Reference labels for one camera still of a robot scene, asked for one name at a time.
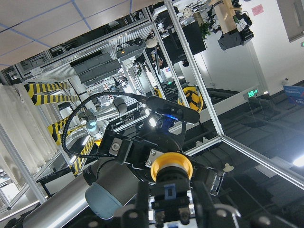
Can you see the yellow hard hat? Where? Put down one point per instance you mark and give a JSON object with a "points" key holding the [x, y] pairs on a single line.
{"points": [[194, 98]]}

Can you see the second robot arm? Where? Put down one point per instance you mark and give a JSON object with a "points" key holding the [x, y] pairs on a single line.
{"points": [[108, 188]]}

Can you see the yellow black hazard barrier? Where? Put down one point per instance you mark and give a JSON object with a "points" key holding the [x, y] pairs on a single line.
{"points": [[37, 93]]}

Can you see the green exit sign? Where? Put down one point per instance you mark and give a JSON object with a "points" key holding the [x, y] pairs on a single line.
{"points": [[252, 93]]}

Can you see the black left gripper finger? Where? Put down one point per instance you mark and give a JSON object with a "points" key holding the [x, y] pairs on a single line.
{"points": [[207, 214]]}

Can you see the second arm gripper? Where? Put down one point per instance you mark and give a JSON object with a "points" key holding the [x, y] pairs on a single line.
{"points": [[140, 153]]}

